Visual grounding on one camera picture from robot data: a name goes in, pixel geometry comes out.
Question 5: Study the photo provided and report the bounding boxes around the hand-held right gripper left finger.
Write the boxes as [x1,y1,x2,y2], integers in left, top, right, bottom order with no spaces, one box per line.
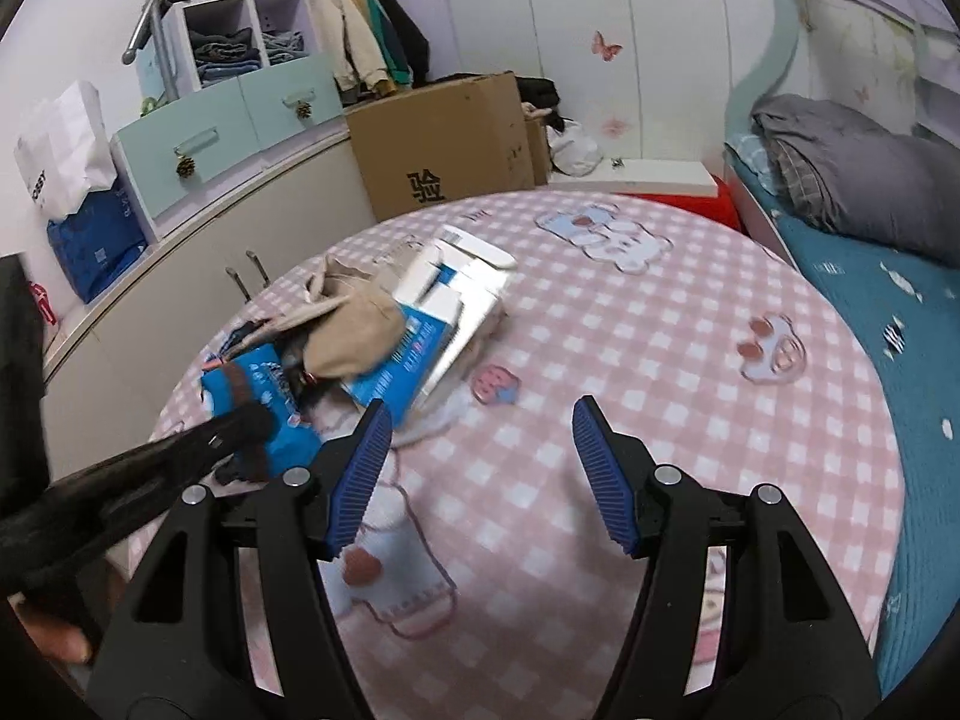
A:
[88,397,395,720]

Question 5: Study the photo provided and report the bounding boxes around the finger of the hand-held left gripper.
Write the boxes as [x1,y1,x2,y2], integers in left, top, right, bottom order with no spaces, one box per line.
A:
[52,403,283,542]

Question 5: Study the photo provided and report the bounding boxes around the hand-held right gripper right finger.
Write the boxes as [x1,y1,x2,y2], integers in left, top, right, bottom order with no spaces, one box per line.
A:
[571,394,882,720]

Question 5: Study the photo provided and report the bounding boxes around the blue snack packet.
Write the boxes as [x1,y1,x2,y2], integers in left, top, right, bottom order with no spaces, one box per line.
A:
[199,343,325,479]

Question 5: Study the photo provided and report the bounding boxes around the blue and white carton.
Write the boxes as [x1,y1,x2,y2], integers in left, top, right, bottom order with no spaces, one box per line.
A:
[339,240,512,422]

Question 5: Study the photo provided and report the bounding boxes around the beige paper bag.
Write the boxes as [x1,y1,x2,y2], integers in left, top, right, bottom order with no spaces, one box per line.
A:
[247,240,421,383]

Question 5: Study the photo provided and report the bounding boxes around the person's left hand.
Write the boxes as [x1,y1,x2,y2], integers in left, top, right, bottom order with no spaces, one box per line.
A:
[9,592,95,666]

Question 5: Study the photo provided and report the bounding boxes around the small red item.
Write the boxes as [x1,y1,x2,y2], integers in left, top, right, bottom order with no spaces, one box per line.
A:
[26,281,58,328]

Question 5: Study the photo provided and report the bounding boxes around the dark crumpled wrapper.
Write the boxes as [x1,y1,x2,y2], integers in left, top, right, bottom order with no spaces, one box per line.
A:
[274,336,335,410]

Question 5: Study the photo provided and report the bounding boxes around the pink checked tablecloth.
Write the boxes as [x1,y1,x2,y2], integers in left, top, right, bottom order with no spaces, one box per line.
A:
[127,191,905,720]

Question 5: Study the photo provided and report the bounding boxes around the blue plastic bag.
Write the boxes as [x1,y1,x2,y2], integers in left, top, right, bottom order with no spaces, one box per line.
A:
[46,184,148,305]

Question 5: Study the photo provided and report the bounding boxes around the white curved cabinet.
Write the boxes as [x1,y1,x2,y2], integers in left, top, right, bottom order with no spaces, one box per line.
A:
[41,127,380,466]

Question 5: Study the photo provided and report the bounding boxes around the white remote control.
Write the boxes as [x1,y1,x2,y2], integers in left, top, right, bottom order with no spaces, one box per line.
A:
[441,223,520,272]

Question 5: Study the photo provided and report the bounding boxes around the white paper bag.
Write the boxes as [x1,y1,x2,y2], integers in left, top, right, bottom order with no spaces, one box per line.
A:
[13,79,118,218]

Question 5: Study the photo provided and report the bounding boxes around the teal drawer box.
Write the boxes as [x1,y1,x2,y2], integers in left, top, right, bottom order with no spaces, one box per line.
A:
[112,82,261,242]
[236,52,346,160]

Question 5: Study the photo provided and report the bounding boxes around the red stool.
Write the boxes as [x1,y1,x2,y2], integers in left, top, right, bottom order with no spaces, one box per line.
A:
[615,175,745,231]

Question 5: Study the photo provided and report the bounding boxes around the white board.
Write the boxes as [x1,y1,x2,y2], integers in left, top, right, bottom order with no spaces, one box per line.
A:
[551,157,722,197]

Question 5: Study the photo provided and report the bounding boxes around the teal quilted bed cover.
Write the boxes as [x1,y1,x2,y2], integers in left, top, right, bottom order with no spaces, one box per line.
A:
[726,127,960,700]

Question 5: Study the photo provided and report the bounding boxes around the small cardboard box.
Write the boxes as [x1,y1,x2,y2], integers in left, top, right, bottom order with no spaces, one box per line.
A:
[523,116,554,188]

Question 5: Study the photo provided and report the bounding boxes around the white plastic bag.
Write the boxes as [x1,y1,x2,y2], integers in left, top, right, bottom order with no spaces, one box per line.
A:
[545,120,605,174]

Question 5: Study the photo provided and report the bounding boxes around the large cardboard box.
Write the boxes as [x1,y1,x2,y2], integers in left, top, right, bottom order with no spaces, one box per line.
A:
[345,71,538,223]

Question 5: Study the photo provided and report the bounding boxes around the plaid pillow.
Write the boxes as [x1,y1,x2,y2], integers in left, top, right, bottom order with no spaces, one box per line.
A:
[771,139,835,227]

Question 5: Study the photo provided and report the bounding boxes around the grey pillow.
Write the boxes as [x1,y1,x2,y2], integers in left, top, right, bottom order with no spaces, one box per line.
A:
[751,94,960,269]

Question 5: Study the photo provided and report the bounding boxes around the silver metal tube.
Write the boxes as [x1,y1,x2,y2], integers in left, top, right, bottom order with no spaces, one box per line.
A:
[122,0,197,65]

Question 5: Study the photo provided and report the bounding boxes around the folded dark clothes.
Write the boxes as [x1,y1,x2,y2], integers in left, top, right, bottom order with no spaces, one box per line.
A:
[187,27,262,83]

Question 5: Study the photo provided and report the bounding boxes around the green hanging garment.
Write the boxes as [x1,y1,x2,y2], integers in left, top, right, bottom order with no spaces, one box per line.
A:
[360,0,415,88]

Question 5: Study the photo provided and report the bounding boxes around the folded blue clothes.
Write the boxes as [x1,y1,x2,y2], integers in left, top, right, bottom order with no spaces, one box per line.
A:
[262,31,307,68]

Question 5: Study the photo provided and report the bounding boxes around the beige hanging jacket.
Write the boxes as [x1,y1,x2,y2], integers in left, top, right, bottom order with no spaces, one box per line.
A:
[303,0,392,95]

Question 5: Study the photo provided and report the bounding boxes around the black hanging garment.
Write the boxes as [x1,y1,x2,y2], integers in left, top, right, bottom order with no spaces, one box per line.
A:
[367,0,434,88]

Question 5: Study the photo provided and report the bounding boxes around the white cubby shelf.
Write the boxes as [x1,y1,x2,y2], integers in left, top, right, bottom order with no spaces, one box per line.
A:
[160,0,376,102]

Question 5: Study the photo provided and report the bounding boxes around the white wardrobe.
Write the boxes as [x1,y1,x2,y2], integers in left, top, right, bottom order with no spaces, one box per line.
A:
[375,0,785,182]

